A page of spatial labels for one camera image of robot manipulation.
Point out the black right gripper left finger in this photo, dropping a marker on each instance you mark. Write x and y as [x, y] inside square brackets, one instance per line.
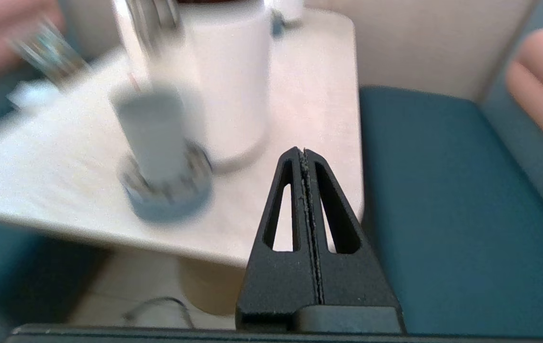
[281, 286]

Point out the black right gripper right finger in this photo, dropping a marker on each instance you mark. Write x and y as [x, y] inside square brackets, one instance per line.
[347, 281]

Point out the grey plastic cup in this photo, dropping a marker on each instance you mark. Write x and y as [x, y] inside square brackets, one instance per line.
[152, 138]

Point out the silver metal dispenser tap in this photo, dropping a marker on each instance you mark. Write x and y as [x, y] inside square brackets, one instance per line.
[152, 19]

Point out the large blue perforated drip tray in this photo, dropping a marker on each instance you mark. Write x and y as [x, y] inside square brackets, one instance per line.
[171, 205]

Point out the blue booth sofa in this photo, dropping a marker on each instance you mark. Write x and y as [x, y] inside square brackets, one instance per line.
[5, 267]
[467, 190]

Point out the large dispenser with dark tea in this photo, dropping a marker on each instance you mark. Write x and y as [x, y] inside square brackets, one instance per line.
[233, 85]

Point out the small blue drip tray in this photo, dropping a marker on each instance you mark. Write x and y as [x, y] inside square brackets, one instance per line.
[277, 26]

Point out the white folded napkin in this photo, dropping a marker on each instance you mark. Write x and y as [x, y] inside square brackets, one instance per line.
[33, 95]

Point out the green snack packet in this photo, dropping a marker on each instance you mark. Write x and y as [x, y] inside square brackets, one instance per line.
[47, 52]

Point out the beige table pedestal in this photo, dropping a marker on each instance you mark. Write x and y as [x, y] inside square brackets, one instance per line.
[209, 286]

